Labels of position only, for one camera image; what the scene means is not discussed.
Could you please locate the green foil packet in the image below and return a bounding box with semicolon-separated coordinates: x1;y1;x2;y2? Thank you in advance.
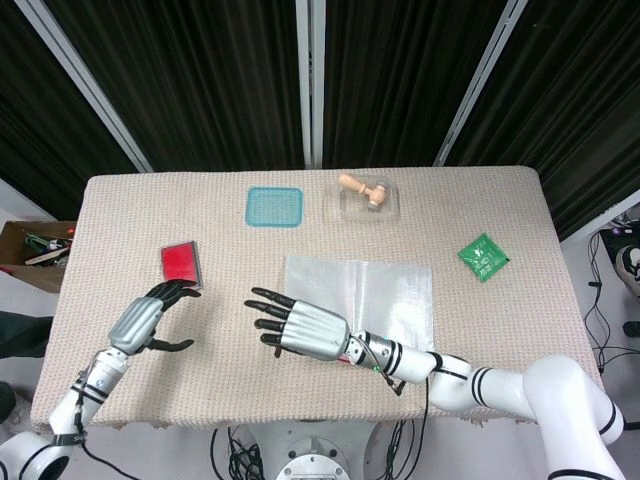
457;232;511;284

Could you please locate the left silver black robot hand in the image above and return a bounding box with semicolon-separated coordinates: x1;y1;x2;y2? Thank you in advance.
108;279;202;357

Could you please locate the red ink pad case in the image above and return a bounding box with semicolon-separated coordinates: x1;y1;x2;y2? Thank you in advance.
158;240;205;291

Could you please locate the white robot torso base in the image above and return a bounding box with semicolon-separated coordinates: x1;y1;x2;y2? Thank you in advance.
276;439;354;480

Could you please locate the beige waffle-weave tablecloth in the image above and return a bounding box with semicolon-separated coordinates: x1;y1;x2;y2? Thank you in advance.
30;164;604;431

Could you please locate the clear mesh zipper pouch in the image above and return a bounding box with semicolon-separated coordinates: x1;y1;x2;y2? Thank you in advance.
283;255;436;354

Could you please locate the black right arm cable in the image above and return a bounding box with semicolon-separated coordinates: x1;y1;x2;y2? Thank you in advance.
382;367;434;480

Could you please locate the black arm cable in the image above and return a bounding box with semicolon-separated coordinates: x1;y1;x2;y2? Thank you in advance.
69;349;151;480
382;367;434;480

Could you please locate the brown cardboard box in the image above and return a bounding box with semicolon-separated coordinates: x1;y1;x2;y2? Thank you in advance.
0;221;76;294

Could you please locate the grey metal frame post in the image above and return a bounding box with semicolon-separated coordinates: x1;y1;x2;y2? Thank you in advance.
294;0;327;169
432;0;529;167
17;0;154;174

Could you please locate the clear plastic container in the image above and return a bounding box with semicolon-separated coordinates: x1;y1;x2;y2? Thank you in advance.
323;178;404;224

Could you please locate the blue plastic container lid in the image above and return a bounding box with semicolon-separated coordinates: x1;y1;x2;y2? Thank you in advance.
244;185;307;231

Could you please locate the black pleated curtain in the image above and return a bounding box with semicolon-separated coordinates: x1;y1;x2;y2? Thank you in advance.
0;0;640;241

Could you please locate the wooden handle stamp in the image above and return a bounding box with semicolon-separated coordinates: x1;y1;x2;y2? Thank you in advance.
338;172;392;211

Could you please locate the white black sneaker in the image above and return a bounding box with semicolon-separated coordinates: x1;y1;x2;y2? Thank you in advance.
615;244;640;301

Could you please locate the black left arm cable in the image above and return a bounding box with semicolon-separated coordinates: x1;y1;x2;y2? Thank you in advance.
69;349;151;480

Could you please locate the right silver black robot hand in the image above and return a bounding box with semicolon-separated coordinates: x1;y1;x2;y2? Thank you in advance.
243;286;351;362

